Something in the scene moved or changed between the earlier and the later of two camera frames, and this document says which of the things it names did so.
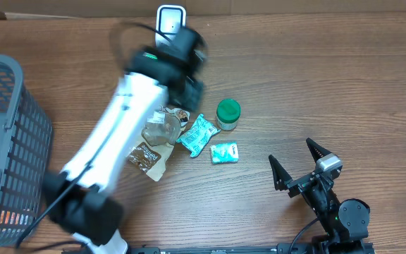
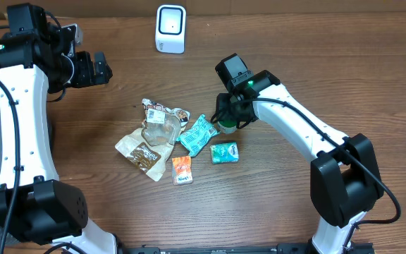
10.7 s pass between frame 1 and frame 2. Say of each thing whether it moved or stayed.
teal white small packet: stayed
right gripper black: moved
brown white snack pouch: stayed
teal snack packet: stayed
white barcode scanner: stayed
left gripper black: moved
